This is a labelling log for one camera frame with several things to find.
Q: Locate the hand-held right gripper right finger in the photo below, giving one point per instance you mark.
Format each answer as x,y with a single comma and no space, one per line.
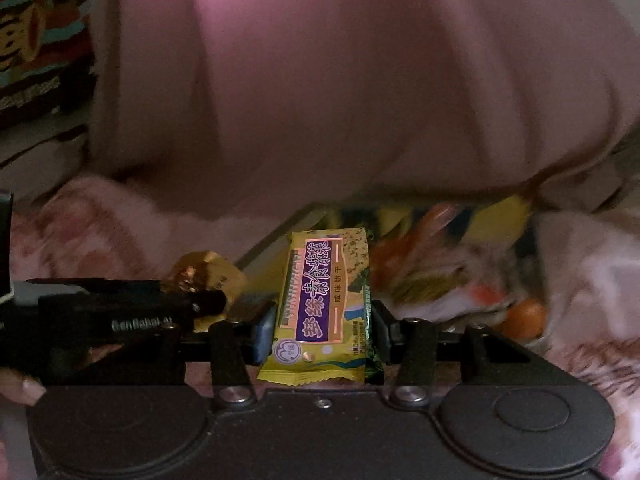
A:
379,330

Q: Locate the pink pillow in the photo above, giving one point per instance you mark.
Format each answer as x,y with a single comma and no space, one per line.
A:
350,85

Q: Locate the small orange ball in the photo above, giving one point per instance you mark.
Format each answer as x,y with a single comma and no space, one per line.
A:
525,317

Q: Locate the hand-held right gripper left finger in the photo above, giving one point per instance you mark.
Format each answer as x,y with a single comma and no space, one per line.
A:
265,330

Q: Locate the grey box yellow blue print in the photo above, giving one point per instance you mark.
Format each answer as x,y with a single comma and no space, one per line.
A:
500,222

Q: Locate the person's left hand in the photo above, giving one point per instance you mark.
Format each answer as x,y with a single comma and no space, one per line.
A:
22,390

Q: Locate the yellow biscuit packet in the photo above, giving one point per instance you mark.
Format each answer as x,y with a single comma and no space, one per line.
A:
315,300

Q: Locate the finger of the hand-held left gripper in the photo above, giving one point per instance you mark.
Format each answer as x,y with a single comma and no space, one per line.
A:
210,303

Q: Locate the gold candy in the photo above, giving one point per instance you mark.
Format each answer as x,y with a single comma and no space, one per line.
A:
210,272

